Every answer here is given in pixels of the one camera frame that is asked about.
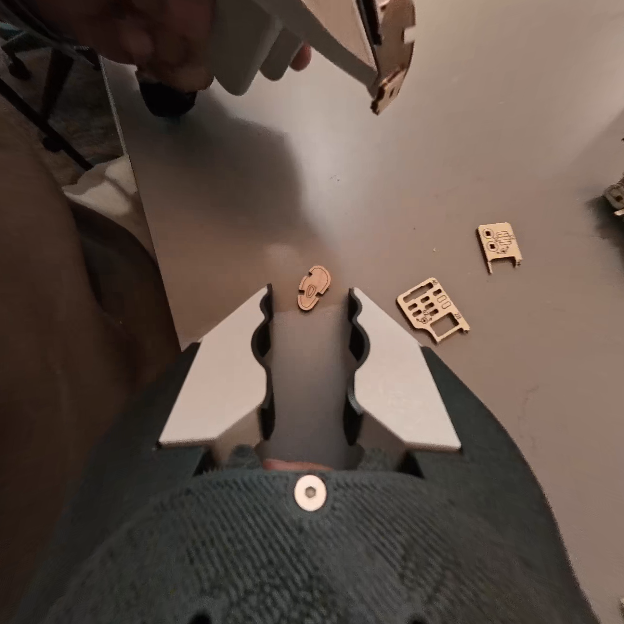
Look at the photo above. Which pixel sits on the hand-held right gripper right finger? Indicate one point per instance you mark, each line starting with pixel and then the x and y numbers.
pixel 399 385

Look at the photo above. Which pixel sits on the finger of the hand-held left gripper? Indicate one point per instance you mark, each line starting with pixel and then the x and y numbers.
pixel 341 34

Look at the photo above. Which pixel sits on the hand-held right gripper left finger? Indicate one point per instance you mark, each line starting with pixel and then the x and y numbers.
pixel 219 380

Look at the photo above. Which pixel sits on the notched wooden piece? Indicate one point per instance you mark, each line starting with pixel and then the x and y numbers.
pixel 395 29

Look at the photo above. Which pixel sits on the small oval wooden piece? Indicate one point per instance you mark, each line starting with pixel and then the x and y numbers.
pixel 319 278

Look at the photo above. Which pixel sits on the grey desk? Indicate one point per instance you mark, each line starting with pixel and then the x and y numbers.
pixel 487 122

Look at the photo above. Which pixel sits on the person's left hand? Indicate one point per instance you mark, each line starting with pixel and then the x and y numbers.
pixel 161 34

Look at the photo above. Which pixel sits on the slotted wooden grid piece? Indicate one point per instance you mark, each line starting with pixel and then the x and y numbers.
pixel 423 319

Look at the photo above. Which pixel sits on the two-hole wooden piece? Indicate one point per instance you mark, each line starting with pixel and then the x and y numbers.
pixel 507 253

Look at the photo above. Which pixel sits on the person's brown clothing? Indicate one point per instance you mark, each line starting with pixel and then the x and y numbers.
pixel 58 317

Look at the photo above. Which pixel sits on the black chair base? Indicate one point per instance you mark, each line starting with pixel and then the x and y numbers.
pixel 53 87

